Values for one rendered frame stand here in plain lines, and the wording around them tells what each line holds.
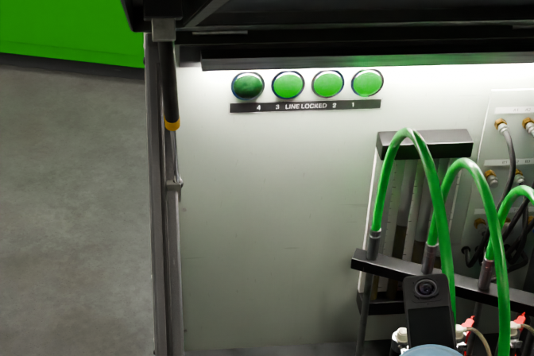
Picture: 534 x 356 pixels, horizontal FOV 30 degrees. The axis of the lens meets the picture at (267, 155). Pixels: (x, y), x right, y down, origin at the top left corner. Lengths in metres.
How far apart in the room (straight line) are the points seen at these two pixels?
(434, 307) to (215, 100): 0.61
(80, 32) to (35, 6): 0.20
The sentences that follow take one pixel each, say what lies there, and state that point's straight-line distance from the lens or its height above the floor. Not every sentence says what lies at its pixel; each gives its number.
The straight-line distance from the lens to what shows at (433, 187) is 1.23.
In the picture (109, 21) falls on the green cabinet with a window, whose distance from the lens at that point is 4.03.
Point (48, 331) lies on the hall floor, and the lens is 3.06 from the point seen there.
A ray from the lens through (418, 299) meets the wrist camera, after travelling 1.00.
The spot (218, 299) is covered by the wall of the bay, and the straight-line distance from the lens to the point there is 1.74.
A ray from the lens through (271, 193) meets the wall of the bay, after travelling 1.60.
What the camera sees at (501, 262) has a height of 1.34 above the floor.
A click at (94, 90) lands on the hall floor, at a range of 4.12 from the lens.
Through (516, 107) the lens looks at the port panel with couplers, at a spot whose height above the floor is 1.33.
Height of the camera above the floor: 2.14
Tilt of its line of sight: 35 degrees down
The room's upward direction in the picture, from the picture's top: 3 degrees clockwise
